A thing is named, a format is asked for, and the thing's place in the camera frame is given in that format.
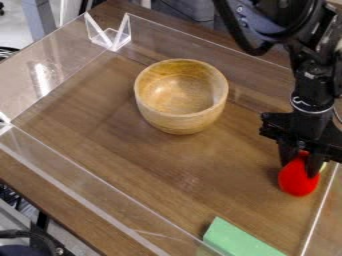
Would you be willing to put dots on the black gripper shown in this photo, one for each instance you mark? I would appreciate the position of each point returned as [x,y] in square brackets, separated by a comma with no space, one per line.
[317,132]

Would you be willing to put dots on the red plush fruit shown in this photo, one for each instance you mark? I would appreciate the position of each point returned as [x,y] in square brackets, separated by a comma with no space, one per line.
[293,180]

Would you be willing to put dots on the light wooden bowl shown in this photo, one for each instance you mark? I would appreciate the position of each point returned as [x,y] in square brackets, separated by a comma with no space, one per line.
[180,95]

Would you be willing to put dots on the green foam block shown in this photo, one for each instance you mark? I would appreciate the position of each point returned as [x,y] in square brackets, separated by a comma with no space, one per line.
[234,242]

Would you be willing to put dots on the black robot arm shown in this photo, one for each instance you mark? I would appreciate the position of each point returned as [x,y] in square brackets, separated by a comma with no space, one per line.
[306,26]

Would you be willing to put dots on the black table bracket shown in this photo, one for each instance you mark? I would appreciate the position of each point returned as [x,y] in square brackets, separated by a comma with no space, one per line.
[43,241]

